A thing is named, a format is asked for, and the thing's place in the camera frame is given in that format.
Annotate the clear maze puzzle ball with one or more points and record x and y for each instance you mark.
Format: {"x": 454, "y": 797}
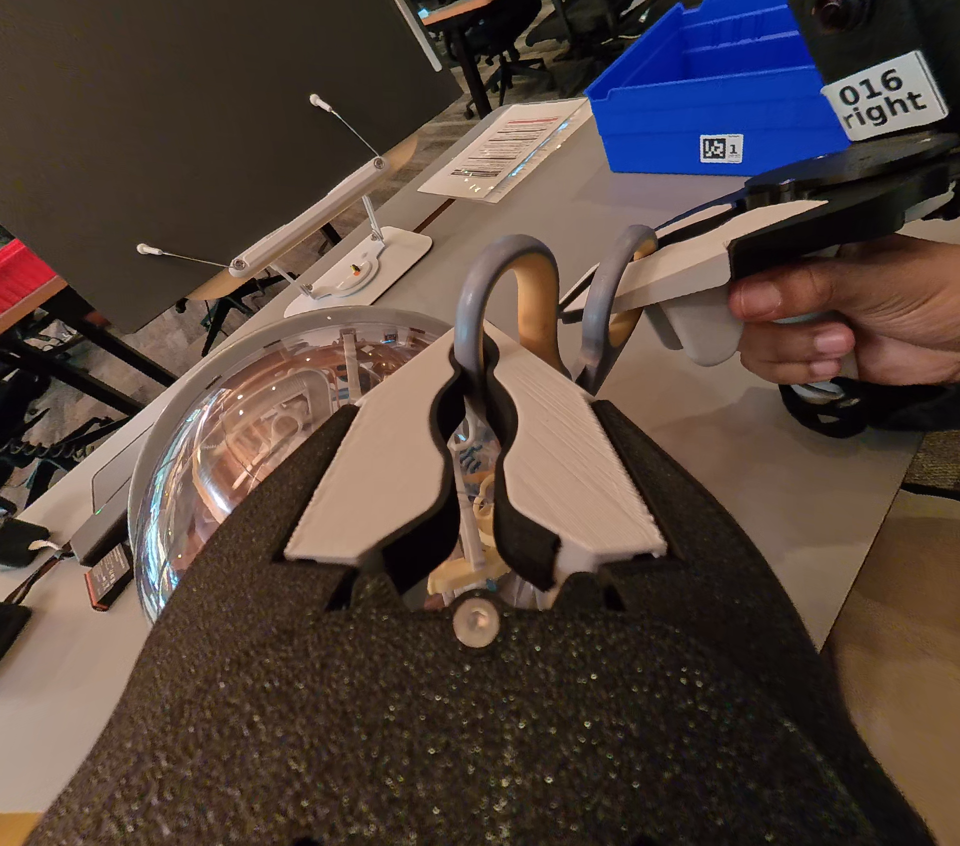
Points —
{"x": 225, "y": 426}

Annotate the black flat device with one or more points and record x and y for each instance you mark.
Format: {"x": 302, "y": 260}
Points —
{"x": 101, "y": 538}

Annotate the blue plastic bin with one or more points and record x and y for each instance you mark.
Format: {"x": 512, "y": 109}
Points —
{"x": 652, "y": 133}

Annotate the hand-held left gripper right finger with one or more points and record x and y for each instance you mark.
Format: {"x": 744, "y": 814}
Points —
{"x": 577, "y": 478}

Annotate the laminated paper sheet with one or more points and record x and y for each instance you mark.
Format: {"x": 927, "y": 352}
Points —
{"x": 502, "y": 148}

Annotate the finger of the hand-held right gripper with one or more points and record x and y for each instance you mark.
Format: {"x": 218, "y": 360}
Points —
{"x": 705, "y": 215}
{"x": 675, "y": 276}

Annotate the small black orange card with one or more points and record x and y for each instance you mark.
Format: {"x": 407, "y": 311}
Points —
{"x": 109, "y": 579}

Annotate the black display board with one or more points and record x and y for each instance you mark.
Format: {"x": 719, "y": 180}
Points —
{"x": 187, "y": 73}

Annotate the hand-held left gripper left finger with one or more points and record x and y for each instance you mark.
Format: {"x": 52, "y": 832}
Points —
{"x": 375, "y": 478}

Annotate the person's right hand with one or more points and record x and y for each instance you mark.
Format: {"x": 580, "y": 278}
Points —
{"x": 892, "y": 313}

